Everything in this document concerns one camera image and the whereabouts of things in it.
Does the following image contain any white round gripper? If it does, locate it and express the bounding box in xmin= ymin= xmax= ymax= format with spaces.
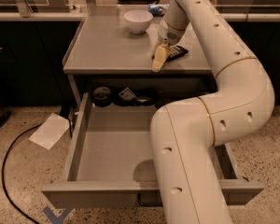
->
xmin=152 ymin=17 xmax=188 ymax=72

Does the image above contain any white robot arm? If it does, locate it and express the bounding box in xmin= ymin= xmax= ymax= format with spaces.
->
xmin=150 ymin=0 xmax=274 ymax=224

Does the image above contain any open grey top drawer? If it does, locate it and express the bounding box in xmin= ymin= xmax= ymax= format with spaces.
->
xmin=42 ymin=96 xmax=263 ymax=208

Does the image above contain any white ceramic bowl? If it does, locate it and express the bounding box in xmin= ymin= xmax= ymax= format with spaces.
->
xmin=124 ymin=10 xmax=153 ymax=35

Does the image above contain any blue white snack packet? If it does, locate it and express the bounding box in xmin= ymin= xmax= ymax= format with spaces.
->
xmin=148 ymin=4 xmax=169 ymax=16

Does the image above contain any grey metal cabinet table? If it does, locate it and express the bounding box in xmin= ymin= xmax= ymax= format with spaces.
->
xmin=63 ymin=6 xmax=217 ymax=106

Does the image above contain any black bundle with tag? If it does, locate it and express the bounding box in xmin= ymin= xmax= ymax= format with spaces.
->
xmin=112 ymin=88 xmax=159 ymax=106

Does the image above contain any black tape roll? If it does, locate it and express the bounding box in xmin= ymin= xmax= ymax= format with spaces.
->
xmin=91 ymin=87 xmax=112 ymax=107

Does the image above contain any white paper sheet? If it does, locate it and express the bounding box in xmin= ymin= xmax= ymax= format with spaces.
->
xmin=29 ymin=113 xmax=70 ymax=149

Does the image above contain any black drawer handle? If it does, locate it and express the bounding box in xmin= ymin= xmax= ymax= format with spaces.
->
xmin=137 ymin=193 xmax=162 ymax=207

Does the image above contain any black floor cable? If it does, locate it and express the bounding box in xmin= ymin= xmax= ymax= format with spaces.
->
xmin=0 ymin=123 xmax=43 ymax=224

